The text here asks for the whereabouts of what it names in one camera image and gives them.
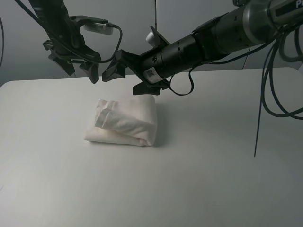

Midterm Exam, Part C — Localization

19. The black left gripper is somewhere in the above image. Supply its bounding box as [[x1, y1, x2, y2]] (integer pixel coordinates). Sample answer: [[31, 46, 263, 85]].
[[43, 35, 101, 84]]

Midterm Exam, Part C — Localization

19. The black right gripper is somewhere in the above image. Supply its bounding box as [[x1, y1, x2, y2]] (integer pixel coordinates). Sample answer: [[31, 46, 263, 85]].
[[102, 50, 169, 96]]

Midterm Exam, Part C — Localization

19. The white towel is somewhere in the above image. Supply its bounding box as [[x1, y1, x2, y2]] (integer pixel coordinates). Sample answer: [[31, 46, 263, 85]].
[[84, 95, 158, 147]]

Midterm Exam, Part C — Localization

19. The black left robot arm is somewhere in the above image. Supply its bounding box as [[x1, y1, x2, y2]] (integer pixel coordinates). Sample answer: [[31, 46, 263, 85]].
[[16, 0, 108, 84]]

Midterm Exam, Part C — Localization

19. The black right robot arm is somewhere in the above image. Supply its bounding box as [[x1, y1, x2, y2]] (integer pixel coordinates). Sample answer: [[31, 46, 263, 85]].
[[102, 0, 303, 95]]

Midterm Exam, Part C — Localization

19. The black left camera cable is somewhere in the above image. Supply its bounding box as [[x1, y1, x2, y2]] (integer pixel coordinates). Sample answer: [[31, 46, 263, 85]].
[[14, 0, 124, 64]]

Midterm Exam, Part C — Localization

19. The black camera cable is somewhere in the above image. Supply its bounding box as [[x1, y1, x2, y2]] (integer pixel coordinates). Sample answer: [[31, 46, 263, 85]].
[[14, 0, 124, 64], [165, 67, 195, 96]]

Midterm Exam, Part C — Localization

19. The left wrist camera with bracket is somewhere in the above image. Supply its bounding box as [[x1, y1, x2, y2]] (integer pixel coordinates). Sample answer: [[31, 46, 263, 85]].
[[70, 16, 113, 35]]

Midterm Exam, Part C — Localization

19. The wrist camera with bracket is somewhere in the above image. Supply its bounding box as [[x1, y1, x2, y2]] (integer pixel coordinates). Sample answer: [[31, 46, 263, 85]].
[[70, 16, 113, 35], [145, 26, 170, 48]]

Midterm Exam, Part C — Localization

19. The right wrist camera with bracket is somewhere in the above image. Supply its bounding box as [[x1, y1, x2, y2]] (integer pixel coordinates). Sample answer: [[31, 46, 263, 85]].
[[145, 26, 170, 48]]

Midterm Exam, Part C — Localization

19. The black right camera cable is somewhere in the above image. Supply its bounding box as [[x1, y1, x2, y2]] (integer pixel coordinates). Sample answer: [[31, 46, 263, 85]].
[[165, 67, 195, 96]]

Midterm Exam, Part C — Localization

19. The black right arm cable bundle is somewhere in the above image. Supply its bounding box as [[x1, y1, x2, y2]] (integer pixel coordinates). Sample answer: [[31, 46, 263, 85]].
[[253, 21, 303, 158]]

